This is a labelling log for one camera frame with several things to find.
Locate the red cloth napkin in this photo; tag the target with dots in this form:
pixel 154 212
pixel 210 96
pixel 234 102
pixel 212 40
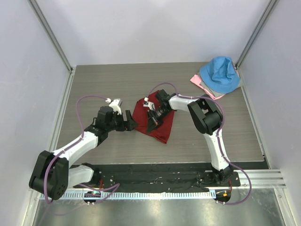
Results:
pixel 161 133

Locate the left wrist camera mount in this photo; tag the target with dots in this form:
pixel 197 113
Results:
pixel 114 106

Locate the right aluminium frame post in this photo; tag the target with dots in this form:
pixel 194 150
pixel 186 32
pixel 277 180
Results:
pixel 257 30

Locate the pink folded cloth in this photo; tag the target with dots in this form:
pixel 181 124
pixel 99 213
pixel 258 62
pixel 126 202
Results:
pixel 196 80

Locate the left aluminium frame post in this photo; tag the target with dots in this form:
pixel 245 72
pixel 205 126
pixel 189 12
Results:
pixel 43 21

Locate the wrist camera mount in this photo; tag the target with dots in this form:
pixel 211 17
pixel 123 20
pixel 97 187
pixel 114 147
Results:
pixel 150 105
pixel 114 106

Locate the blue bucket hat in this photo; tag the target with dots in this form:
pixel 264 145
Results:
pixel 220 75

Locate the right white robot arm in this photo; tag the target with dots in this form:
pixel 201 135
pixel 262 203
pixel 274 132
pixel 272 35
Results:
pixel 207 119

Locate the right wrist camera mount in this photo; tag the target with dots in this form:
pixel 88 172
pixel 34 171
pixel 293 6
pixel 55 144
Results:
pixel 150 105

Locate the aluminium frame post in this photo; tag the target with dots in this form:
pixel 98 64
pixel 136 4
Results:
pixel 257 30
pixel 43 21

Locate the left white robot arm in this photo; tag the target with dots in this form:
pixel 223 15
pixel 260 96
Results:
pixel 53 173

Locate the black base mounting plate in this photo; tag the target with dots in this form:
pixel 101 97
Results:
pixel 161 177

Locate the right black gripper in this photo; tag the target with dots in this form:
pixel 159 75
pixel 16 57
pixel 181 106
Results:
pixel 152 124

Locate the grey folded cloth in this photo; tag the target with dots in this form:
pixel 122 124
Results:
pixel 213 94

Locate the white slotted cable duct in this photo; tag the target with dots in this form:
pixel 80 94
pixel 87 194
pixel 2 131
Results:
pixel 93 195

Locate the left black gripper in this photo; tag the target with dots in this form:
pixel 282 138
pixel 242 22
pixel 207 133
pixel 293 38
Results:
pixel 128 125

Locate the aluminium front rail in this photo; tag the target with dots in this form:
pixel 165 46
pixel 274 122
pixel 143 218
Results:
pixel 256 179

